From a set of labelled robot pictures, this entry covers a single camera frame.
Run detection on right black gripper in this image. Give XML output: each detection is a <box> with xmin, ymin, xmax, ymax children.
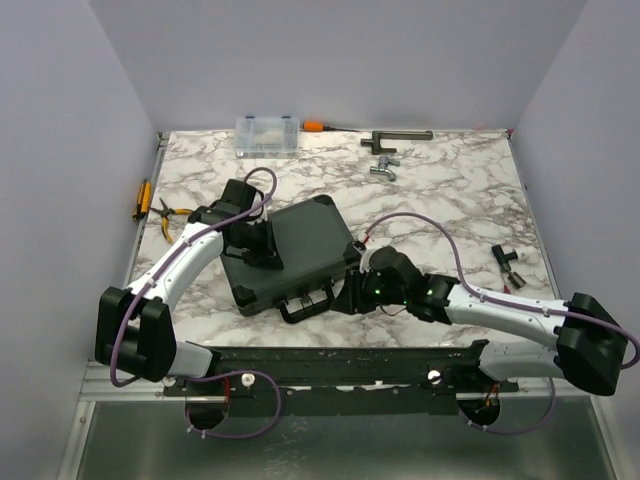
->
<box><xmin>330</xmin><ymin>265</ymin><xmax>408</xmax><ymax>315</ymax></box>

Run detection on black poker set case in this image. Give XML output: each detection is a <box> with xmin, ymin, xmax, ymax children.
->
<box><xmin>221</xmin><ymin>195</ymin><xmax>359</xmax><ymax>324</ymax></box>

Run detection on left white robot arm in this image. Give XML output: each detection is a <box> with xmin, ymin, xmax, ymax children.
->
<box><xmin>95</xmin><ymin>177</ymin><xmax>277</xmax><ymax>395</ymax></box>

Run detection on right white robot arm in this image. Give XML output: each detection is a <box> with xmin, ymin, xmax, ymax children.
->
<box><xmin>330</xmin><ymin>246</ymin><xmax>629</xmax><ymax>396</ymax></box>

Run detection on silver metal tap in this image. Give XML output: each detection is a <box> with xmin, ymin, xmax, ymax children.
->
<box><xmin>369</xmin><ymin>156</ymin><xmax>400</xmax><ymax>182</ymax></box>

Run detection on clear plastic organizer box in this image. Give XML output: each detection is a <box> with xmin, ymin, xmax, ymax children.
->
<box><xmin>233</xmin><ymin>116</ymin><xmax>300</xmax><ymax>158</ymax></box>

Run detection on orange black utility knife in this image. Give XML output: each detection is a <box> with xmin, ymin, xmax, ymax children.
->
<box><xmin>131</xmin><ymin>179</ymin><xmax>152</xmax><ymax>222</ymax></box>

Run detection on black T-shaped pipe fitting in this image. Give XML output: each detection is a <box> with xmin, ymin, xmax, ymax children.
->
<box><xmin>491</xmin><ymin>245</ymin><xmax>527</xmax><ymax>289</ymax></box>

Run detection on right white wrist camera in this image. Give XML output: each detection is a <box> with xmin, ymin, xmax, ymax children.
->
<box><xmin>360</xmin><ymin>250</ymin><xmax>374</xmax><ymax>271</ymax></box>

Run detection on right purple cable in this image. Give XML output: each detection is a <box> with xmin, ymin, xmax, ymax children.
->
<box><xmin>363</xmin><ymin>212</ymin><xmax>640</xmax><ymax>436</ymax></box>

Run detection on purple cable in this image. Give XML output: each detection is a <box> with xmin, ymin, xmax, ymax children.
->
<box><xmin>109</xmin><ymin>167</ymin><xmax>284</xmax><ymax>441</ymax></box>
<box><xmin>363</xmin><ymin>212</ymin><xmax>640</xmax><ymax>436</ymax></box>

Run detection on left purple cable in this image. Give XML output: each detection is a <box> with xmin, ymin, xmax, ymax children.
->
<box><xmin>109</xmin><ymin>167</ymin><xmax>284</xmax><ymax>441</ymax></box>

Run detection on yellow handled pliers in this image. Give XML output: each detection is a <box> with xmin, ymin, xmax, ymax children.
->
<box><xmin>150</xmin><ymin>198</ymin><xmax>192</xmax><ymax>245</ymax></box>

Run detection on orange handled screwdriver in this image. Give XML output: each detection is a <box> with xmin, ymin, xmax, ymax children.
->
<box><xmin>301</xmin><ymin>121</ymin><xmax>359</xmax><ymax>133</ymax></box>

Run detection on grey metal door handle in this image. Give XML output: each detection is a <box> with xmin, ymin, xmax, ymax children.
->
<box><xmin>360</xmin><ymin>130</ymin><xmax>434</xmax><ymax>155</ymax></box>

